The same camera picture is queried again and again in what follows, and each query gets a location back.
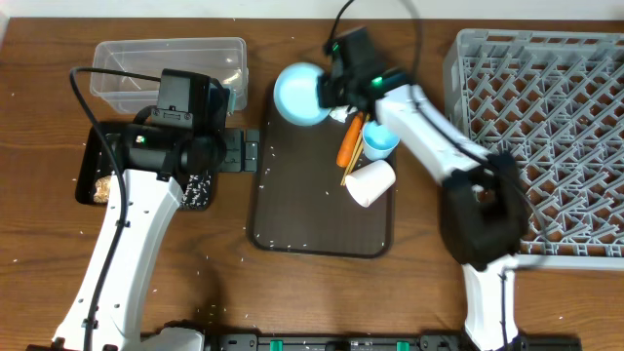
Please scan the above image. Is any light blue cup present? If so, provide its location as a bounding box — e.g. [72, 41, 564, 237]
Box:
[363, 121, 400, 161]

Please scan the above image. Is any light blue bowl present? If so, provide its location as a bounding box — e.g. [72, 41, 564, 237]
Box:
[273, 62, 330, 127]

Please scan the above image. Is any white paper cup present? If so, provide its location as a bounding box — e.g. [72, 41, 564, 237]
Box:
[345, 160, 396, 208]

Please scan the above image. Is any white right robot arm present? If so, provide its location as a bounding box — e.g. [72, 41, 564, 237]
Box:
[317, 70, 528, 350]

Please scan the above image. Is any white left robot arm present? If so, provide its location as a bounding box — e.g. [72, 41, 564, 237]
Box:
[51, 122, 210, 350]

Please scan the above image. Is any black waste tray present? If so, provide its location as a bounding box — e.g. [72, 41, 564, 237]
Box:
[75, 122, 225, 205]

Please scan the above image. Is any grey dishwasher rack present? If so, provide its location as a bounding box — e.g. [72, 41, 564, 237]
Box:
[444, 29, 623, 271]

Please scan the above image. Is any wooden chopstick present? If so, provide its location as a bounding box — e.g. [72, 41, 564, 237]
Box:
[341, 142, 364, 186]
[340, 128, 364, 186]

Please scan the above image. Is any crumpled white tissue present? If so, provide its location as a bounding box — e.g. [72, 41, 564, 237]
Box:
[329, 105, 358, 123]

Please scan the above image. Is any orange carrot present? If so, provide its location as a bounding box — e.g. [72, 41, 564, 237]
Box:
[336, 112, 364, 168]

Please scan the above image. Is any pile of white rice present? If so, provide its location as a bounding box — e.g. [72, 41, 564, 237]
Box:
[180, 174, 212, 211]

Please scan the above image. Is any brown serving tray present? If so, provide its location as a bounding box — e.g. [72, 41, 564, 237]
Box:
[247, 87, 395, 259]

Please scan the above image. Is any clear plastic container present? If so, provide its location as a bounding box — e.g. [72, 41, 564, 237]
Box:
[90, 37, 249, 114]

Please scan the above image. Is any brown food scrap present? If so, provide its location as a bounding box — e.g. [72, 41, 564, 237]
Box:
[93, 175, 111, 204]

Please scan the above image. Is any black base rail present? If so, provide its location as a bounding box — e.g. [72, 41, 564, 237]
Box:
[140, 331, 584, 351]

